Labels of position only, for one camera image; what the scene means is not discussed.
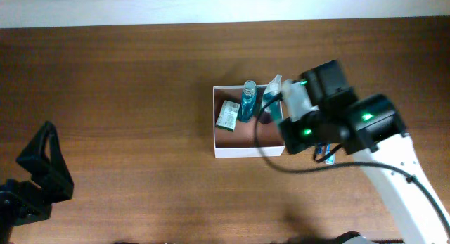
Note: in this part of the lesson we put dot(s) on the blue disposable razor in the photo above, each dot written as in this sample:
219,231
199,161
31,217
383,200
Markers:
320,147

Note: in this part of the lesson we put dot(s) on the teal mouthwash bottle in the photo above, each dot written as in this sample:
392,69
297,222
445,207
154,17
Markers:
248,100

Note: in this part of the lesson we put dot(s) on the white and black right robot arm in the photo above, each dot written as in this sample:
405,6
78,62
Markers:
323,108

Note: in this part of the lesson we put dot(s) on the white cardboard box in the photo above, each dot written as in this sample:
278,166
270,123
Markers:
248,138

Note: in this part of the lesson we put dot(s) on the teal toothpaste tube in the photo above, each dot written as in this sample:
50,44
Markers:
275,108

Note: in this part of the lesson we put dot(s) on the green white soap box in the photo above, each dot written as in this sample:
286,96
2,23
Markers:
228,116

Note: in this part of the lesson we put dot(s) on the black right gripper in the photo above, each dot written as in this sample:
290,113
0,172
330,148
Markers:
293,136

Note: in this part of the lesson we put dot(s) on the blue white toothbrush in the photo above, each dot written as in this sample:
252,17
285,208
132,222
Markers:
331,158

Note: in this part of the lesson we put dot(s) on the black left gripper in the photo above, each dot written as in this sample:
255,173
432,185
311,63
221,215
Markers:
27,193

